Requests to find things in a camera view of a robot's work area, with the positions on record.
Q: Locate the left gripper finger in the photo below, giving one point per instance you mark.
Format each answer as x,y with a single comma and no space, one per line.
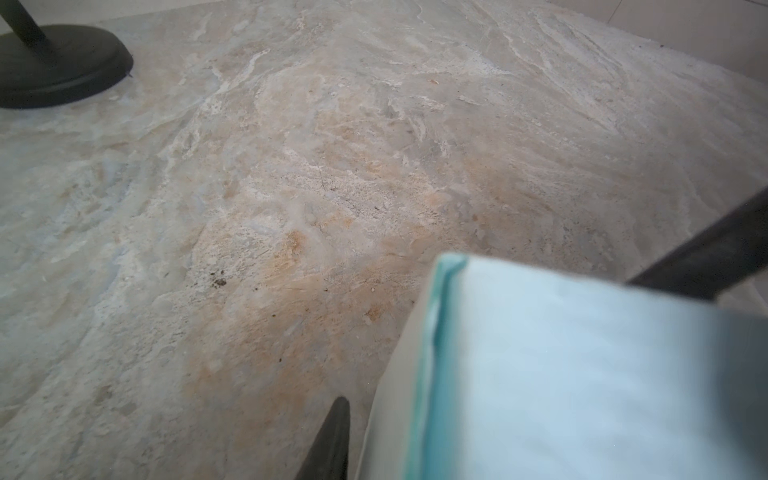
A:
328,456

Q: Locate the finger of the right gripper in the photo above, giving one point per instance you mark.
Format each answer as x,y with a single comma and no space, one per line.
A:
729,251

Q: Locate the light blue paper box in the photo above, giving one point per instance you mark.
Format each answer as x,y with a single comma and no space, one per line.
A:
505,371

